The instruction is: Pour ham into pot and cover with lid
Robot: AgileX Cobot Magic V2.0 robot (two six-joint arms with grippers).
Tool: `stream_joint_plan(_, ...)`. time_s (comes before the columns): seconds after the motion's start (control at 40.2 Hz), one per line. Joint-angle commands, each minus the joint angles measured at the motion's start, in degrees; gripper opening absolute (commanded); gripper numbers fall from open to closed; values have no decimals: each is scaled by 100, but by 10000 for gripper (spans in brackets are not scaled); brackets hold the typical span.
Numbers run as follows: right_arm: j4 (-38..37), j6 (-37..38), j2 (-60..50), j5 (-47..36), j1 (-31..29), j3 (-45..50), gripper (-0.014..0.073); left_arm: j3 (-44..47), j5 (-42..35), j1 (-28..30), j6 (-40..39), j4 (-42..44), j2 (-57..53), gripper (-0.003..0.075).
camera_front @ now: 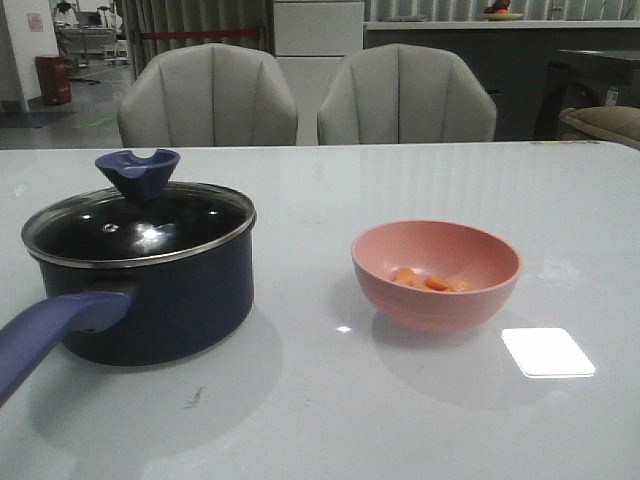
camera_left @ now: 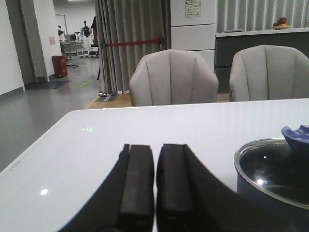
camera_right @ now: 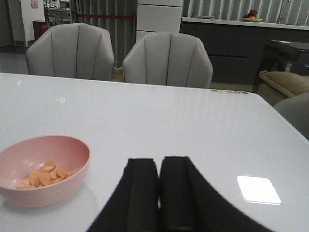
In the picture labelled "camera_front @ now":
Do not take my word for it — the glass lid blue knob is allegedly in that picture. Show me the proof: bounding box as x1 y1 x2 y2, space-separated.
21 149 257 269

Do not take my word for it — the pink bowl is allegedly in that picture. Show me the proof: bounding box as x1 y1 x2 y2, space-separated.
351 220 523 333

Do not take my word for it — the right beige chair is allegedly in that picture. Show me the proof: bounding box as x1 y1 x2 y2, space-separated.
317 44 497 145

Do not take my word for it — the dark blue saucepan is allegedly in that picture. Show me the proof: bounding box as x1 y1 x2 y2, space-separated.
0 181 258 407

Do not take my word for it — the red trash bin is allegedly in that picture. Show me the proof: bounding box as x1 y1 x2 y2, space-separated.
35 54 72 105

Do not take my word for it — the white cabinet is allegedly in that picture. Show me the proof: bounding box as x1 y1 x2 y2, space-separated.
273 1 365 145

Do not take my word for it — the grey counter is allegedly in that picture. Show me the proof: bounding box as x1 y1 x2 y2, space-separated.
364 20 639 141

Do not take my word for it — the beige chair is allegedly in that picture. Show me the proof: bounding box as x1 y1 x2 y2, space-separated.
117 43 298 147
317 44 497 145

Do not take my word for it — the fruit plate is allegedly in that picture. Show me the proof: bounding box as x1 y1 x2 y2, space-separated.
480 0 523 21

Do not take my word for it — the left beige chair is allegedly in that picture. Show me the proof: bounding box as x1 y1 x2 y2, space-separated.
117 43 298 147

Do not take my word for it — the red barrier belt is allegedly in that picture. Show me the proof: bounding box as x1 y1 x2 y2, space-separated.
139 27 262 40

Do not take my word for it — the beige cushion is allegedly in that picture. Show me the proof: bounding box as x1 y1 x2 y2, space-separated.
559 106 639 150

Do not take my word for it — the orange ham slice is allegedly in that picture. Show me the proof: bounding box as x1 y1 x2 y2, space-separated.
424 276 453 292
392 267 416 286
449 279 476 292

